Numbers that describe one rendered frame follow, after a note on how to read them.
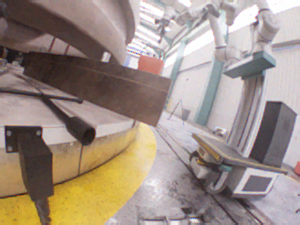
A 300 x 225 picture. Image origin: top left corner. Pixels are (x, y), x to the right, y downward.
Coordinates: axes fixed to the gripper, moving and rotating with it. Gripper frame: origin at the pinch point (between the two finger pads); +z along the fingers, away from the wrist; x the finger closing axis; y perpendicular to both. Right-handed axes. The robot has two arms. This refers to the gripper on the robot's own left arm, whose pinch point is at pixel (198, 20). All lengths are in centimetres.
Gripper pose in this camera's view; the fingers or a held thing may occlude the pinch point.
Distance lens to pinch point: 104.5
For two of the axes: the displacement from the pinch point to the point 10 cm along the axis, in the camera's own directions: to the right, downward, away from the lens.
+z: -6.4, 7.2, 2.5
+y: -7.3, -6.8, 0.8
